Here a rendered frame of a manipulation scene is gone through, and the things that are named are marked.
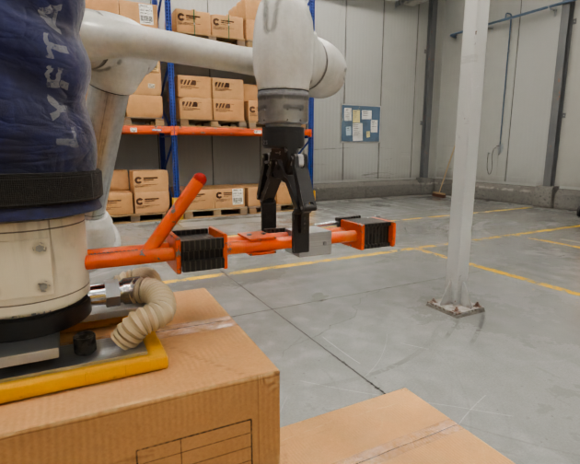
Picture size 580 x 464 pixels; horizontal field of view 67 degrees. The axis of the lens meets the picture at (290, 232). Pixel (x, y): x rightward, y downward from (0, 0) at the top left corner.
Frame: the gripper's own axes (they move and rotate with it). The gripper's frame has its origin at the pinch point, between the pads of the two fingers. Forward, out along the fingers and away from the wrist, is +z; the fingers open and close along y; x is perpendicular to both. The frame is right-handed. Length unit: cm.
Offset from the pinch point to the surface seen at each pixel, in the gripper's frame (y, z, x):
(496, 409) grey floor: -56, 107, 141
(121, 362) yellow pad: 14.4, 11.1, -30.4
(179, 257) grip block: 4.7, 0.3, -20.3
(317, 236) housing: 3.4, -0.7, 5.2
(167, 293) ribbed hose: 8.2, 4.7, -23.0
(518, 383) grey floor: -67, 107, 172
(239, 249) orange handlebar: 3.6, 0.2, -9.8
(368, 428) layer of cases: -9, 53, 28
